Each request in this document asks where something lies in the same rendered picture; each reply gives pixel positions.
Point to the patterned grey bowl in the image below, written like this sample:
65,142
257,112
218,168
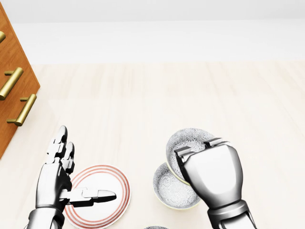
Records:
156,227
184,145
171,188

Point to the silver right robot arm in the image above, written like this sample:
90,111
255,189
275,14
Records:
230,215

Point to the wooden cabinet drawer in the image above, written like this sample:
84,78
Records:
3,22
10,62
12,114

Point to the white plate with red rings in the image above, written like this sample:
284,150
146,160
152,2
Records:
100,181

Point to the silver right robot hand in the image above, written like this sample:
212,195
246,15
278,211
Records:
215,176

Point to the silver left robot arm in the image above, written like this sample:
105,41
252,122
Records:
45,218

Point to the wooden cabinet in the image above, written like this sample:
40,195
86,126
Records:
14,78

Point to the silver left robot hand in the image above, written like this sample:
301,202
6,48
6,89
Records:
51,181

